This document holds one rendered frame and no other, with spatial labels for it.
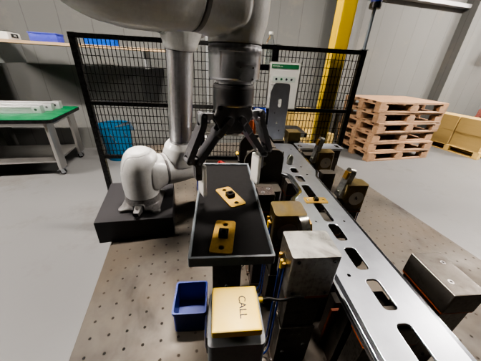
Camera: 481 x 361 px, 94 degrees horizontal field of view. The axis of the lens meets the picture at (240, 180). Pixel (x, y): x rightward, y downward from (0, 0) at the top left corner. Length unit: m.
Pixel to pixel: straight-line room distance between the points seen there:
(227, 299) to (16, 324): 1.81
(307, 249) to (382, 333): 0.20
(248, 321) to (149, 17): 0.38
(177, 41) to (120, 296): 0.91
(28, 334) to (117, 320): 1.11
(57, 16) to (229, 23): 4.19
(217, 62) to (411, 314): 0.60
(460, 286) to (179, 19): 0.73
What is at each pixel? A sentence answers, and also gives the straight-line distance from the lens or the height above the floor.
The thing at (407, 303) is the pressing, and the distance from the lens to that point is 0.65.
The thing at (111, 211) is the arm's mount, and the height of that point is 0.81.
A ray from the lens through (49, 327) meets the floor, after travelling 1.94.
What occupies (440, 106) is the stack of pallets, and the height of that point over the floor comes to 0.94.
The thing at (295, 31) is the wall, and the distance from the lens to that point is 4.70.
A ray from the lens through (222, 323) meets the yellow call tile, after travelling 0.32.
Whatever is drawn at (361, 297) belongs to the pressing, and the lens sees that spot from 0.60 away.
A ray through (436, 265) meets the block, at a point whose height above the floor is 1.03.
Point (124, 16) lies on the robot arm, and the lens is 0.34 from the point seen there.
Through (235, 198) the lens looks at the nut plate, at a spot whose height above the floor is 1.16.
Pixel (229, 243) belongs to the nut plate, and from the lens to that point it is 0.40.
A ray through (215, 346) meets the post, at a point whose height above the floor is 1.14.
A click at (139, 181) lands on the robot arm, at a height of 0.97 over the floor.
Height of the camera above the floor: 1.43
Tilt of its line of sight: 28 degrees down
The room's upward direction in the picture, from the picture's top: 3 degrees clockwise
